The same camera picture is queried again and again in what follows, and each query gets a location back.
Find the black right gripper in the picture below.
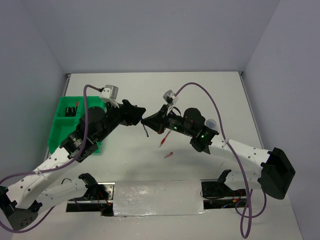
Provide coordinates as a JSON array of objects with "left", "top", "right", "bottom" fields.
[{"left": 141, "top": 104, "right": 195, "bottom": 137}]

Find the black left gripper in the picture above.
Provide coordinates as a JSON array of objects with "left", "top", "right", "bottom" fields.
[{"left": 95, "top": 98, "right": 146, "bottom": 142}]

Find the blue gel pen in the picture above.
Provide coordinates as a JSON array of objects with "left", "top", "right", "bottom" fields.
[{"left": 142, "top": 124, "right": 149, "bottom": 138}]

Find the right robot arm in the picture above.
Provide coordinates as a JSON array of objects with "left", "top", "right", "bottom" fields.
[{"left": 141, "top": 105, "right": 296, "bottom": 200}]

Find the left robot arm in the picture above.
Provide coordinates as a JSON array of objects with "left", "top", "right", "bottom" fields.
[{"left": 0, "top": 99, "right": 146, "bottom": 233}]

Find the red gel pen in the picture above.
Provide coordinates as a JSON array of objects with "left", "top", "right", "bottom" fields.
[{"left": 158, "top": 130, "right": 172, "bottom": 148}]

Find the clear tub of paperclips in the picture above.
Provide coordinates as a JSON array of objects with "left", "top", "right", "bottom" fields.
[{"left": 205, "top": 119, "right": 217, "bottom": 130}]

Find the green compartment bin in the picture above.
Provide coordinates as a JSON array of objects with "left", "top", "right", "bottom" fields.
[{"left": 47, "top": 95, "right": 108, "bottom": 156}]

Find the silver tape sheet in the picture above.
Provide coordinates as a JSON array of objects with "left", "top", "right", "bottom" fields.
[{"left": 113, "top": 180, "right": 206, "bottom": 217}]

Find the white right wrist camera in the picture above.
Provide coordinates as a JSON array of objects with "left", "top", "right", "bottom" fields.
[{"left": 163, "top": 90, "right": 179, "bottom": 114}]

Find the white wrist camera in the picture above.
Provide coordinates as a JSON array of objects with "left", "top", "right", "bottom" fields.
[
  {"left": 99, "top": 85, "right": 119, "bottom": 108},
  {"left": 163, "top": 90, "right": 179, "bottom": 114}
]

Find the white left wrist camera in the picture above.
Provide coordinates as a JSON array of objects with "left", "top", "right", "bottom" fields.
[{"left": 99, "top": 85, "right": 119, "bottom": 108}]

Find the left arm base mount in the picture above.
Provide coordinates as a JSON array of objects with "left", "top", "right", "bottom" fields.
[{"left": 65, "top": 182, "right": 115, "bottom": 217}]

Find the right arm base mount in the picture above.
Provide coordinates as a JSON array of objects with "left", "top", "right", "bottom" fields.
[{"left": 200, "top": 180, "right": 247, "bottom": 210}]

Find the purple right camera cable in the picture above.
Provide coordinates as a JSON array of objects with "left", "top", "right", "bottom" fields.
[{"left": 174, "top": 82, "right": 267, "bottom": 239}]

